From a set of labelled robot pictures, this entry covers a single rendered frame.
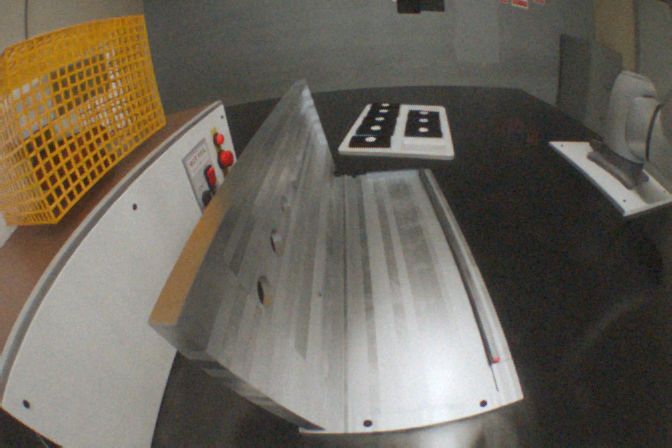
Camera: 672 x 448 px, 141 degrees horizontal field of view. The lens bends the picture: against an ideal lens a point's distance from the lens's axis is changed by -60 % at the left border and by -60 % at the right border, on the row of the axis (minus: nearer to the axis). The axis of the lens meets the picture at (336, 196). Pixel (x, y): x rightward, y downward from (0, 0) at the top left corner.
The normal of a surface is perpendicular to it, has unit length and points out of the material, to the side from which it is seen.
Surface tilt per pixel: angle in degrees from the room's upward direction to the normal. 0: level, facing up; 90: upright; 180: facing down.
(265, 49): 90
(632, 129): 94
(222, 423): 0
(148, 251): 90
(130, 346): 90
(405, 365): 0
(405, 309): 0
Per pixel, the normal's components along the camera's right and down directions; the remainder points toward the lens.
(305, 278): -0.28, -0.81
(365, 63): 0.00, 0.55
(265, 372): 0.96, -0.23
